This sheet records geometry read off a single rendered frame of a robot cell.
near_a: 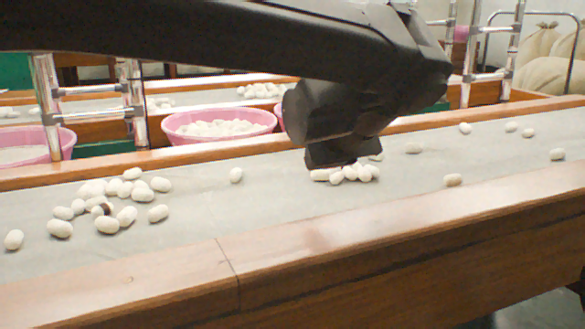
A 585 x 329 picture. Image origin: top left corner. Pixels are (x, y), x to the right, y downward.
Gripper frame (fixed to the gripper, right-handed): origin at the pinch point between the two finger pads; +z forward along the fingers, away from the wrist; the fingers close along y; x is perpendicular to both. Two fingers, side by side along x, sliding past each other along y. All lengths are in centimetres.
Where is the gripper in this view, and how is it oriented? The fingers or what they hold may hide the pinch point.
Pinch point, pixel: (313, 159)
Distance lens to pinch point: 63.4
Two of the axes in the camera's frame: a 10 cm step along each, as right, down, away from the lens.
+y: -9.1, 1.4, -4.0
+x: 2.6, 9.3, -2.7
